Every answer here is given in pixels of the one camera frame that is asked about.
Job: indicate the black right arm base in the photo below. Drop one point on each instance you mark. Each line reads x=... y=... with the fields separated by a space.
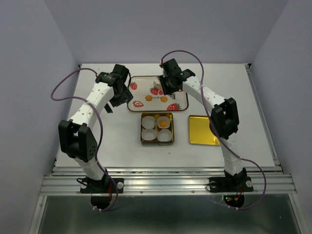
x=239 y=182

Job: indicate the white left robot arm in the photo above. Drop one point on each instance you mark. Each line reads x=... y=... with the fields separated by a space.
x=75 y=134

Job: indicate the white paper cup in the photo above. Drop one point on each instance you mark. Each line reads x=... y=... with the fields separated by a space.
x=163 y=118
x=148 y=122
x=164 y=135
x=148 y=134

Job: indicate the strawberry print tray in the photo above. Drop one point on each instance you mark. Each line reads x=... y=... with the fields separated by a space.
x=141 y=86

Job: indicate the gold square cookie tin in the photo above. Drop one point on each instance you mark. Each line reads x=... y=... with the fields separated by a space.
x=155 y=142

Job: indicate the white paper cup back left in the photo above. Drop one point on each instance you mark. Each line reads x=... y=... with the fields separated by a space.
x=148 y=122

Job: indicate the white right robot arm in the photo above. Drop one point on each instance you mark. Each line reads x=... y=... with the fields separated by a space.
x=221 y=112

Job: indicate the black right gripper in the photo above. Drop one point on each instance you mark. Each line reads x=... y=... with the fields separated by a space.
x=166 y=90

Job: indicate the white paper cup front left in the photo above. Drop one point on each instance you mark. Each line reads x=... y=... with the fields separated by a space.
x=148 y=134

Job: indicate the white paper cup back right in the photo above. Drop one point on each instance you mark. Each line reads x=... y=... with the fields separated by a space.
x=163 y=118

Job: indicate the gold tin lid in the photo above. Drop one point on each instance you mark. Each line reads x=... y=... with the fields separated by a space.
x=200 y=132

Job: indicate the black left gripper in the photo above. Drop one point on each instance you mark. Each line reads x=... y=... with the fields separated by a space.
x=126 y=96

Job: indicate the white paper cup front right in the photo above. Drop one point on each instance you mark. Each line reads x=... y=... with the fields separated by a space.
x=164 y=135

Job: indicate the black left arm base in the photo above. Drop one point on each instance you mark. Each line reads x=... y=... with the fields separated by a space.
x=104 y=186

